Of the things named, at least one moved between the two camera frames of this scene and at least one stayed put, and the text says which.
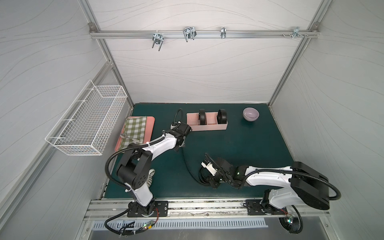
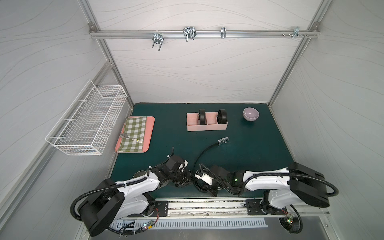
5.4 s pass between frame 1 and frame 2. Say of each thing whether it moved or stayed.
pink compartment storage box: stayed
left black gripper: moved
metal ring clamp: stayed
